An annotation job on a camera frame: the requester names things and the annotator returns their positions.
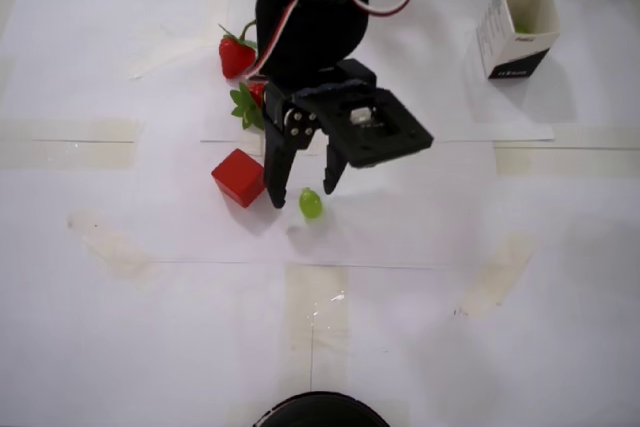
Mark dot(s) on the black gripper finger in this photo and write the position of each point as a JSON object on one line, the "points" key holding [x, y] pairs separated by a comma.
{"points": [[277, 172], [334, 167]]}

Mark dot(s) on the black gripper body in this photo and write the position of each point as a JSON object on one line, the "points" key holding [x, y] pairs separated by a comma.
{"points": [[320, 106]]}

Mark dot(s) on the green grape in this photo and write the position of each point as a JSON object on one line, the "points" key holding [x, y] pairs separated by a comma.
{"points": [[523, 27], [311, 206]]}

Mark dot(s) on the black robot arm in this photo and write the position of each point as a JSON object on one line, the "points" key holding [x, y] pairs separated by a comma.
{"points": [[310, 37]]}

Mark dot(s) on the white and black cardboard box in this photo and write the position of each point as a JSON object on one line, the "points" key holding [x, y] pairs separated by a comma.
{"points": [[520, 57]]}

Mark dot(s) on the red wooden cube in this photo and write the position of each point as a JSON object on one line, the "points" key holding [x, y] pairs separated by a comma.
{"points": [[237, 177]]}

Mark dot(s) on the red strawberry with spread leaves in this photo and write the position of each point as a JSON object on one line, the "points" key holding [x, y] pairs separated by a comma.
{"points": [[247, 109]]}

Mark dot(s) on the white paper sheet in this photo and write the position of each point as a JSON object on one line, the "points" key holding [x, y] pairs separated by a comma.
{"points": [[450, 112], [400, 222]]}

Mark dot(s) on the red strawberry with curved stem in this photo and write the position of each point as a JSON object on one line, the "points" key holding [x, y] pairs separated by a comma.
{"points": [[232, 59]]}

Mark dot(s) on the black round base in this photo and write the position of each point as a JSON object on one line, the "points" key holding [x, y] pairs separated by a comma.
{"points": [[320, 412]]}

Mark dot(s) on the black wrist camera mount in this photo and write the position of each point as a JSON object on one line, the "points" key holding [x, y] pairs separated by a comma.
{"points": [[400, 139]]}

